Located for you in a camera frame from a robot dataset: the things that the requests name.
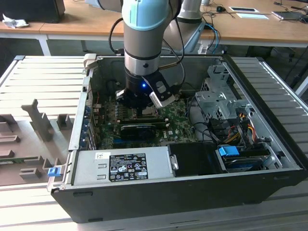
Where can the dark laptop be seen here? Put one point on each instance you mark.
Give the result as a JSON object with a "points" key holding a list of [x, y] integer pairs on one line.
{"points": [[287, 15]]}

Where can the grey parts rack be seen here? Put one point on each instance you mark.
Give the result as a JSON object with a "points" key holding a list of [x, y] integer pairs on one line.
{"points": [[36, 134]]}

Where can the green circuit board strip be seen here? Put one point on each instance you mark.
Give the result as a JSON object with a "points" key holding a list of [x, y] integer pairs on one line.
{"points": [[16, 159]]}

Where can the wooden desk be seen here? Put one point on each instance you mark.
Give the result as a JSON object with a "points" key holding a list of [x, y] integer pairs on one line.
{"points": [[84, 26]]}

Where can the beige case latch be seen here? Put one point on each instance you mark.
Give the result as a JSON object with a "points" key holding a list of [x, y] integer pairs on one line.
{"points": [[89, 61]]}

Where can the crumpled white paper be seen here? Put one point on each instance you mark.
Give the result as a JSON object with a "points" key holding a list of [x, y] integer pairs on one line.
{"points": [[14, 22]]}

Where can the small white box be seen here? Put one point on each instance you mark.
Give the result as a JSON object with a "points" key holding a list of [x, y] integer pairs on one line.
{"points": [[203, 48]]}

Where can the black grey PC case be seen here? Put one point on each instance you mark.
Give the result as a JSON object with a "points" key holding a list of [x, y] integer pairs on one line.
{"points": [[168, 199]]}

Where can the white framed tablet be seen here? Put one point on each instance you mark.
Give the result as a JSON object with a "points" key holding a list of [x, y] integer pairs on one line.
{"points": [[243, 9]]}

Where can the green motherboard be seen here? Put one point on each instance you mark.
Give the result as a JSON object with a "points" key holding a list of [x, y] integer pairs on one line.
{"points": [[178, 120]]}

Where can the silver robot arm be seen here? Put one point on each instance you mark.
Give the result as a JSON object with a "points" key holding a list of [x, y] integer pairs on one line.
{"points": [[142, 43]]}

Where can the white camera on black bracket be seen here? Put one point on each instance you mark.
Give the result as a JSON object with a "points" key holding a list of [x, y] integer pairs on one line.
{"points": [[161, 99]]}

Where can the black graphics card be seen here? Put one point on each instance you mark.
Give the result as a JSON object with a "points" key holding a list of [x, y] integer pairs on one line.
{"points": [[137, 132]]}

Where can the black computer mouse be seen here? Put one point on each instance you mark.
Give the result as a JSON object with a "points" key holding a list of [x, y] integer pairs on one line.
{"points": [[221, 9]]}

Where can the CPU socket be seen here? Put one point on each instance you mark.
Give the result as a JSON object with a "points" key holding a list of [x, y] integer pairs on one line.
{"points": [[136, 115]]}

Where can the blue disk carrier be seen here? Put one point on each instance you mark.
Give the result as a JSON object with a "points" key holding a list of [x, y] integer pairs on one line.
{"points": [[227, 151]]}

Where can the black plastic shroud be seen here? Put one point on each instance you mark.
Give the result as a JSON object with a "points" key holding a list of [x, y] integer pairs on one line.
{"points": [[195, 158]]}

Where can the black hard disk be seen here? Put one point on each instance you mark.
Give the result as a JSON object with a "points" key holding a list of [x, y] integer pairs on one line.
{"points": [[243, 162]]}

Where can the black computer box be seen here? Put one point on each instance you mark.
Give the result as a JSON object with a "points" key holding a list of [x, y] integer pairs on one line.
{"points": [[31, 10]]}

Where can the perforated silver drive cage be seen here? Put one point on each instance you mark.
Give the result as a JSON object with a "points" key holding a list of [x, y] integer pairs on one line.
{"points": [[216, 77]]}

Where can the blue case latch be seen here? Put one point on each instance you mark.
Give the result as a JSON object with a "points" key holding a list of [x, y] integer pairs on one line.
{"points": [[53, 172]]}

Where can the black RAM slot bank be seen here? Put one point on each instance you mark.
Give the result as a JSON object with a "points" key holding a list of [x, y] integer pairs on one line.
{"points": [[142, 119]]}

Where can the silver power supply with label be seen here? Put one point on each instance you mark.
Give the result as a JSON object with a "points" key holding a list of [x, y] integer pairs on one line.
{"points": [[89, 168]]}

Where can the white paper sheet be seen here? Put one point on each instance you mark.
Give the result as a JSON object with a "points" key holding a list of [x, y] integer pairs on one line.
{"points": [[252, 16]]}

